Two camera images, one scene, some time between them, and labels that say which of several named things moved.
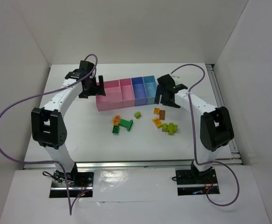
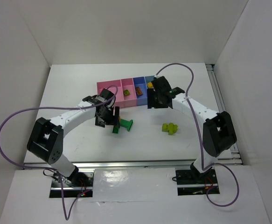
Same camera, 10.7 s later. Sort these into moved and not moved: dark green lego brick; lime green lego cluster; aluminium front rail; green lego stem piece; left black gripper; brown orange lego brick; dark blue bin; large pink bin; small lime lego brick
Moved: left black gripper; brown orange lego brick; small lime lego brick
Not moved: aluminium front rail; lime green lego cluster; large pink bin; green lego stem piece; dark green lego brick; dark blue bin
